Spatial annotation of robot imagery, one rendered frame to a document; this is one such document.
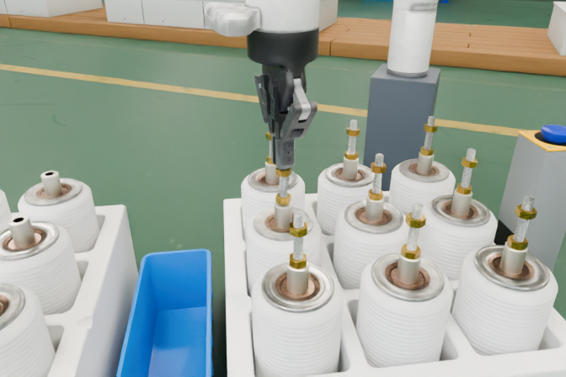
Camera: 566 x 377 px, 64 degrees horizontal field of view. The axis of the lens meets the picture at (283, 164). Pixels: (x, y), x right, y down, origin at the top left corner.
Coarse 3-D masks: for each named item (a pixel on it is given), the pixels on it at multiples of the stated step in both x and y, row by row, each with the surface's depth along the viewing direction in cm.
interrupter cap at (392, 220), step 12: (360, 204) 61; (384, 204) 61; (348, 216) 59; (360, 216) 59; (384, 216) 59; (396, 216) 59; (360, 228) 56; (372, 228) 56; (384, 228) 56; (396, 228) 56
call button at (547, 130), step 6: (546, 126) 66; (552, 126) 66; (558, 126) 66; (564, 126) 66; (546, 132) 65; (552, 132) 65; (558, 132) 64; (564, 132) 64; (546, 138) 66; (552, 138) 65; (558, 138) 64; (564, 138) 64
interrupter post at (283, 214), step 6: (276, 204) 56; (288, 204) 56; (276, 210) 56; (282, 210) 56; (288, 210) 56; (276, 216) 57; (282, 216) 56; (288, 216) 56; (276, 222) 57; (282, 222) 56; (288, 222) 57; (282, 228) 57
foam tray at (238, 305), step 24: (384, 192) 79; (240, 216) 73; (312, 216) 72; (240, 240) 67; (240, 264) 62; (240, 288) 57; (456, 288) 57; (240, 312) 54; (552, 312) 54; (240, 336) 50; (456, 336) 50; (552, 336) 51; (240, 360) 48; (360, 360) 48; (456, 360) 48; (480, 360) 48; (504, 360) 48; (528, 360) 48; (552, 360) 48
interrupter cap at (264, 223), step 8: (272, 208) 60; (296, 208) 60; (256, 216) 59; (264, 216) 59; (272, 216) 59; (304, 216) 59; (256, 224) 57; (264, 224) 57; (272, 224) 58; (312, 224) 57; (264, 232) 56; (272, 232) 55; (280, 232) 56; (288, 232) 55; (280, 240) 54; (288, 240) 54
